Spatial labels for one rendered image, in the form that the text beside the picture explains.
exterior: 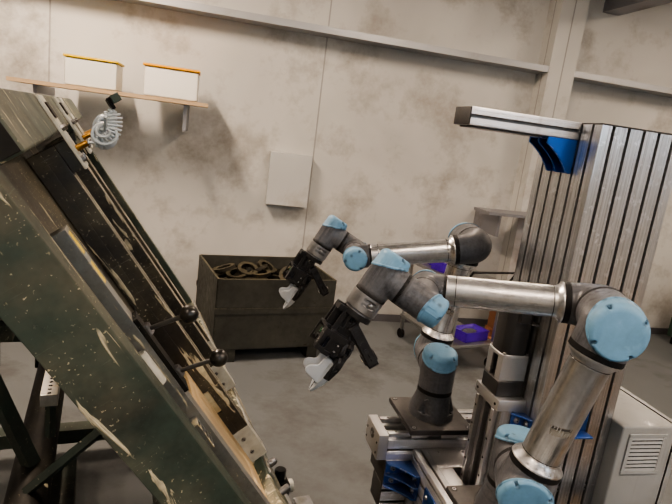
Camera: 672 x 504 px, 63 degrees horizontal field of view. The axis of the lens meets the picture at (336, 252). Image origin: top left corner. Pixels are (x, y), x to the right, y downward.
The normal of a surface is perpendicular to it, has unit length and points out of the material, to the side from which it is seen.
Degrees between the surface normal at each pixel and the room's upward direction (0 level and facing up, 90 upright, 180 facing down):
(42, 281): 90
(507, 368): 90
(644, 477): 90
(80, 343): 90
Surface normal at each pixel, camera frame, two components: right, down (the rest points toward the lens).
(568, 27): 0.22, 0.23
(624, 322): -0.17, 0.06
